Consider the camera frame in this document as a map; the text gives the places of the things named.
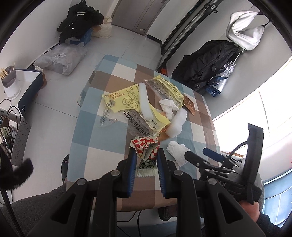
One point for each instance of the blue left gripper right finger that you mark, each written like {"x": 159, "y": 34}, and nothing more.
{"x": 162, "y": 172}

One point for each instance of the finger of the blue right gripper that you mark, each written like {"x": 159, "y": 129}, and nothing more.
{"x": 217, "y": 157}
{"x": 195, "y": 159}

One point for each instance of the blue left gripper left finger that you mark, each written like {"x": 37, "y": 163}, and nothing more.
{"x": 131, "y": 170}

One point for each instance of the red checkered snack wrapper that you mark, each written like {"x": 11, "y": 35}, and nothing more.
{"x": 146, "y": 150}

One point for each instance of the white tissue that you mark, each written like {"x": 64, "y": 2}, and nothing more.
{"x": 177, "y": 151}
{"x": 168, "y": 106}

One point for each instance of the person's right hand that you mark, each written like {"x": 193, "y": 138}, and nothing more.
{"x": 251, "y": 209}

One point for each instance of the yellow transparent noodle wrapper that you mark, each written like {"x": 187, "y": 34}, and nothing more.
{"x": 146, "y": 122}

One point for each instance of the white foam sheet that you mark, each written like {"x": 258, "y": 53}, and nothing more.
{"x": 176, "y": 126}

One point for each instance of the checkered tablecloth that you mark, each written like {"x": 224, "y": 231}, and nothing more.
{"x": 100, "y": 142}

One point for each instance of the brown sachet packet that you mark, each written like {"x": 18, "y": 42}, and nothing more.
{"x": 188, "y": 103}

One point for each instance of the yellow wrapper with cartoon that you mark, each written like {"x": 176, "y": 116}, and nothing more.
{"x": 124, "y": 99}

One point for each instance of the silver folded umbrella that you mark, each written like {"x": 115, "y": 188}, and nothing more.
{"x": 215, "y": 86}

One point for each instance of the yellow printed snack bag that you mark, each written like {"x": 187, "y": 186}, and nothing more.
{"x": 166, "y": 90}

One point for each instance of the black hanging jacket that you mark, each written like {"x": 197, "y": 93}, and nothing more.
{"x": 197, "y": 69}

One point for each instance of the dark blue white box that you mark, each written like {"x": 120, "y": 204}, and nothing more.
{"x": 30, "y": 82}

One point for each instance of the grey plastic bag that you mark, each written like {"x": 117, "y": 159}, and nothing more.
{"x": 62, "y": 59}

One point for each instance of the white hanging garment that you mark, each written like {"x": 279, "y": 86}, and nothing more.
{"x": 238, "y": 32}

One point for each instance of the blue cardboard box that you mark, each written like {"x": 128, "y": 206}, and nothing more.
{"x": 83, "y": 41}

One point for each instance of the cream tote bag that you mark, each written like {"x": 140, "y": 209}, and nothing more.
{"x": 103, "y": 30}

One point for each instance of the grey door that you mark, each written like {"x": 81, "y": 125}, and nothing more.
{"x": 137, "y": 15}

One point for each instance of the white chopstick holder cup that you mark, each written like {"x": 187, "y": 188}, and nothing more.
{"x": 10, "y": 83}

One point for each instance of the black clothes pile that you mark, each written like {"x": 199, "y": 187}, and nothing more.
{"x": 79, "y": 20}

